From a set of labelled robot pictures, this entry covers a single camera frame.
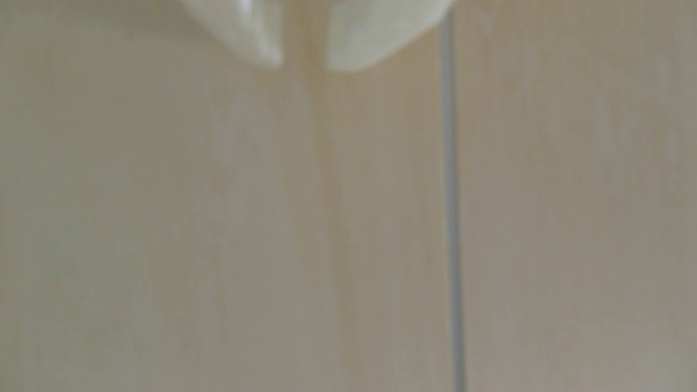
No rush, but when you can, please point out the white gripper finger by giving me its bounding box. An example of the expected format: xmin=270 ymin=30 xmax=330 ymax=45
xmin=177 ymin=0 xmax=284 ymax=67
xmin=326 ymin=0 xmax=456 ymax=73

